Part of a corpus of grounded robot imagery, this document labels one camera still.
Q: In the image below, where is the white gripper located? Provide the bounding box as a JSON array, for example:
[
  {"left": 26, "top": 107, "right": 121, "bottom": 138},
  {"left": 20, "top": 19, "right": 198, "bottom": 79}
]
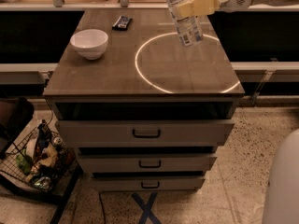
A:
[{"left": 175, "top": 0, "right": 253, "bottom": 19}]

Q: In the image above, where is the clear plastic water bottle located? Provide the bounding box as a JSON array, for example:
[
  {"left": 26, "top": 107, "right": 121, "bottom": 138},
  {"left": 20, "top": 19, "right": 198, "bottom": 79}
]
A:
[{"left": 166, "top": 0, "right": 203, "bottom": 47}]

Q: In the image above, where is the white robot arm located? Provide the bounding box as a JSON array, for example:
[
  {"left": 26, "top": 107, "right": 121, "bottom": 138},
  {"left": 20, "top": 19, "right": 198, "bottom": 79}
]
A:
[{"left": 175, "top": 0, "right": 299, "bottom": 224}]

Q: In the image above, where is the dark snack bar wrapper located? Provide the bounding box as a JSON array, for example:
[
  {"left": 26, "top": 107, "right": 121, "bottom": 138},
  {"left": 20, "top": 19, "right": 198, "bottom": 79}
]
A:
[{"left": 112, "top": 15, "right": 133, "bottom": 31}]

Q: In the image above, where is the white ceramic bowl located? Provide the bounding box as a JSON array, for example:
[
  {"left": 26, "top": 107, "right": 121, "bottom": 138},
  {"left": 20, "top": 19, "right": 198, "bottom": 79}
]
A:
[{"left": 70, "top": 29, "right": 108, "bottom": 60}]

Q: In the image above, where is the grey drawer cabinet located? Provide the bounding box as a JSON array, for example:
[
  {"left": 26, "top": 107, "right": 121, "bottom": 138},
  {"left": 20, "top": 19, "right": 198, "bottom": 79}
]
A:
[{"left": 44, "top": 9, "right": 244, "bottom": 185}]

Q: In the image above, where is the top grey drawer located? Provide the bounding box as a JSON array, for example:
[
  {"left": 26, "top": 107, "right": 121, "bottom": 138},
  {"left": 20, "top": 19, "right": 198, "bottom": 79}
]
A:
[{"left": 56, "top": 119, "right": 234, "bottom": 147}]

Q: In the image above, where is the grey drawer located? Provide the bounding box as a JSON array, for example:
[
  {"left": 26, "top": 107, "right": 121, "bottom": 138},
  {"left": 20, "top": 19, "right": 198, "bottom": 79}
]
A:
[
  {"left": 78, "top": 154, "right": 216, "bottom": 173},
  {"left": 90, "top": 176, "right": 205, "bottom": 191},
  {"left": 56, "top": 119, "right": 234, "bottom": 147}
]

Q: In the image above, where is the middle grey drawer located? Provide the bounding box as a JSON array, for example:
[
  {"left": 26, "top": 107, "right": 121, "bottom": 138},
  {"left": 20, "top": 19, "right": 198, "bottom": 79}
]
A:
[{"left": 78, "top": 154, "right": 216, "bottom": 173}]

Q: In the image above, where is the soda can in basket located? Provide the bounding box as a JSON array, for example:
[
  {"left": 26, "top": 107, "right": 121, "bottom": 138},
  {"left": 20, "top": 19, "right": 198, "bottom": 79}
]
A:
[{"left": 52, "top": 136, "right": 63, "bottom": 148}]

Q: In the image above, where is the dark chip bag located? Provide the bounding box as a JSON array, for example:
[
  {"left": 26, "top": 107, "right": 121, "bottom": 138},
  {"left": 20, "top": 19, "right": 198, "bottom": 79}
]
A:
[{"left": 36, "top": 119, "right": 52, "bottom": 152}]

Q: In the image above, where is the bottom grey drawer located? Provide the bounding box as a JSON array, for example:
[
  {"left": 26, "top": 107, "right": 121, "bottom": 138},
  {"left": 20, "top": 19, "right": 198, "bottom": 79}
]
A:
[{"left": 90, "top": 176, "right": 205, "bottom": 191}]

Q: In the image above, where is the blue tape cross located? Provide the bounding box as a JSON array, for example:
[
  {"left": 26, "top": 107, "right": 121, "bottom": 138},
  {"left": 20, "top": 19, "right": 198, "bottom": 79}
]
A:
[{"left": 132, "top": 192, "right": 162, "bottom": 224}]

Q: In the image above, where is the green item in basket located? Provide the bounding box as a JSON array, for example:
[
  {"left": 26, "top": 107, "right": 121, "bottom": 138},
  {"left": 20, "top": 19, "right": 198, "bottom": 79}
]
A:
[{"left": 16, "top": 154, "right": 32, "bottom": 175}]

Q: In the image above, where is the black cable on floor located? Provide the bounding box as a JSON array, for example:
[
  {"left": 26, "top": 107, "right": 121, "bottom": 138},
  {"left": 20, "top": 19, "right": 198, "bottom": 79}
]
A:
[{"left": 98, "top": 191, "right": 107, "bottom": 224}]

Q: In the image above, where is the black wire basket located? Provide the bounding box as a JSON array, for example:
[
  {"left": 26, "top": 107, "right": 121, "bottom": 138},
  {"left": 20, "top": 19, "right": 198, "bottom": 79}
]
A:
[{"left": 0, "top": 128, "right": 77, "bottom": 194}]

